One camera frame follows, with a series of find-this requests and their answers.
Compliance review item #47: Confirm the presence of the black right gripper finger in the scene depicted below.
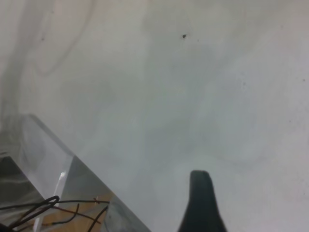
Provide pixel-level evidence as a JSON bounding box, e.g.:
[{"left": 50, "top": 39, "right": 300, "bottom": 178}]
[{"left": 177, "top": 170, "right": 227, "bottom": 232}]

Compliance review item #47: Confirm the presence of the thin black floor wire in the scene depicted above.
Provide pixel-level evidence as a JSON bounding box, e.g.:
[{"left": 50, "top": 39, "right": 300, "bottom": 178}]
[{"left": 57, "top": 198, "right": 111, "bottom": 204}]

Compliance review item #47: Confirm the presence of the white floor cable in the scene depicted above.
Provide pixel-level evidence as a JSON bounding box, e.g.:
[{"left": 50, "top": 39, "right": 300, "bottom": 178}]
[{"left": 32, "top": 170, "right": 68, "bottom": 232}]

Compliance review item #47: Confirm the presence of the black looped floor cable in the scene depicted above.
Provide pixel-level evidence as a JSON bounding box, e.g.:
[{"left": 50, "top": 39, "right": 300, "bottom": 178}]
[{"left": 0, "top": 195, "right": 60, "bottom": 229}]

